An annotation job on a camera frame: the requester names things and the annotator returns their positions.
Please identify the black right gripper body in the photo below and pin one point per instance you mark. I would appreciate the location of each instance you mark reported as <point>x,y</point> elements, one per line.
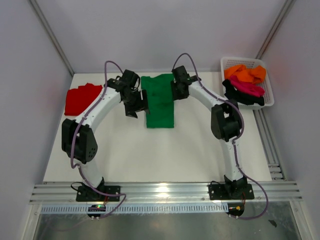
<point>177,94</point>

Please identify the white slotted cable duct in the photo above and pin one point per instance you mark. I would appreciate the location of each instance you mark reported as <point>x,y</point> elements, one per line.
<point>135,208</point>

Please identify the corner frame post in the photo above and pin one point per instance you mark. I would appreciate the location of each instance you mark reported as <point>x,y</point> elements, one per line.
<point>279,20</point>
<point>51,35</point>

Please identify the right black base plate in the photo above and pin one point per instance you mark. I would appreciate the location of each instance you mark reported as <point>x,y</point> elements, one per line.
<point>219,192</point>

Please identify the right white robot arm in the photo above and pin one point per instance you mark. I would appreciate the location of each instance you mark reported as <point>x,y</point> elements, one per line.
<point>226,125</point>

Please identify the black t shirt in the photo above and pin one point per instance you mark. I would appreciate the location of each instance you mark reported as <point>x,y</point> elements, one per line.
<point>232,94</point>

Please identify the pink t shirt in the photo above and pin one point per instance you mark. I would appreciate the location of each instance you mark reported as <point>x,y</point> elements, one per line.
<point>246,87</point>

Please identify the right corner frame post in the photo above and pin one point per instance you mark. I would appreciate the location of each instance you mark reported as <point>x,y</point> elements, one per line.
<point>279,20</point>

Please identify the white plastic basket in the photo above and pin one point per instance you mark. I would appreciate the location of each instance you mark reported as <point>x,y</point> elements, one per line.
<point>227,62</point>

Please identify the left black controller board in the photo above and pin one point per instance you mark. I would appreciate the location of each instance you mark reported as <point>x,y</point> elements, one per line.
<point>96,211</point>

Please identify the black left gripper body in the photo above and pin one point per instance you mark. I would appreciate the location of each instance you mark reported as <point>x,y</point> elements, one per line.
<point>134,103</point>

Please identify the green t shirt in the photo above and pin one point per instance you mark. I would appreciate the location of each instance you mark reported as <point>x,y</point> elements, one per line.
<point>160,101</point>

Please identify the orange t shirt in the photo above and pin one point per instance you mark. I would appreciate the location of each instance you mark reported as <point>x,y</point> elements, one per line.
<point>250,75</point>

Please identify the right black controller board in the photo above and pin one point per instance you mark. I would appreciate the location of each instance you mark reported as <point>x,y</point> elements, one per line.
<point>235,210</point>

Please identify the black controller board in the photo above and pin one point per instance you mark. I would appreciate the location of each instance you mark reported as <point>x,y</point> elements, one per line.
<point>96,211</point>
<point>235,210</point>

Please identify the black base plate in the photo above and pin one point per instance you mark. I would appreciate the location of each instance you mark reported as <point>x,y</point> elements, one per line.
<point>112,192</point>
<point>219,192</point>

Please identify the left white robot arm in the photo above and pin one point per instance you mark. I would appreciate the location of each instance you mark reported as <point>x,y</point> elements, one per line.
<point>78,135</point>

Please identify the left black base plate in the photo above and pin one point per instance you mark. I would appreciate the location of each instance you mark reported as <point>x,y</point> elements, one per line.
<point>112,192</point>

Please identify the aluminium front rail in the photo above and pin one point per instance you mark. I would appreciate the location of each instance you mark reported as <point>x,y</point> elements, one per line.
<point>159,192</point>

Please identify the left corner frame post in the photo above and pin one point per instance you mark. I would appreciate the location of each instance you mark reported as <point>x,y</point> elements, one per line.
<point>51,35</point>

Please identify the folded red t shirt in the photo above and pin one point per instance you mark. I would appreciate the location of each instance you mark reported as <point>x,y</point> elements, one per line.
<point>78,99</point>

